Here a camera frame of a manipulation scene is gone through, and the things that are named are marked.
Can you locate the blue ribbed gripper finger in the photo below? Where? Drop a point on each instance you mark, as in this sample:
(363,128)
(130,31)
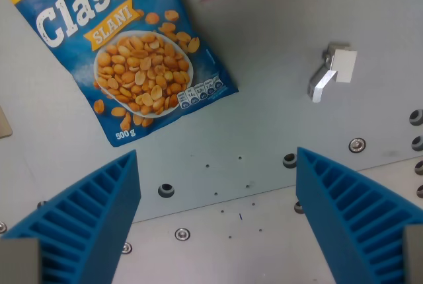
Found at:
(350,211)
(82,218)

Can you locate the silver table screw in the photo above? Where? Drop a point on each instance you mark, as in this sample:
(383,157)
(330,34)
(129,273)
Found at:
(2,227)
(357,145)
(126,248)
(299,207)
(182,234)

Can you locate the beige object at table edge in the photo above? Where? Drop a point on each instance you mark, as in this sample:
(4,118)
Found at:
(4,125)

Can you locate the blue salted peanuts bag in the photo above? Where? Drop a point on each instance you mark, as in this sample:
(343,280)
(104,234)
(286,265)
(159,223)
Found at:
(123,49)

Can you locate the small metal bracket block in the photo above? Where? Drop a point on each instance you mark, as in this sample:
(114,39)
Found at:
(331,71)

